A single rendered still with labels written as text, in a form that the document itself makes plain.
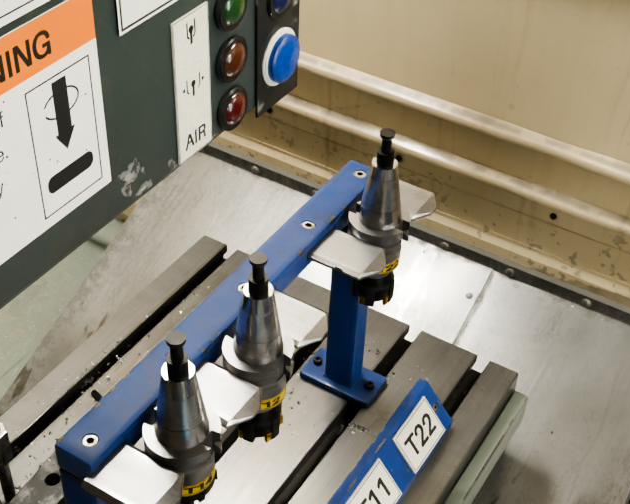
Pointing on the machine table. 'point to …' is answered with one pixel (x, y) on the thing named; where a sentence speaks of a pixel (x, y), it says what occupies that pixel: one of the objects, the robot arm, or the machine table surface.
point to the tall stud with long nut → (1, 454)
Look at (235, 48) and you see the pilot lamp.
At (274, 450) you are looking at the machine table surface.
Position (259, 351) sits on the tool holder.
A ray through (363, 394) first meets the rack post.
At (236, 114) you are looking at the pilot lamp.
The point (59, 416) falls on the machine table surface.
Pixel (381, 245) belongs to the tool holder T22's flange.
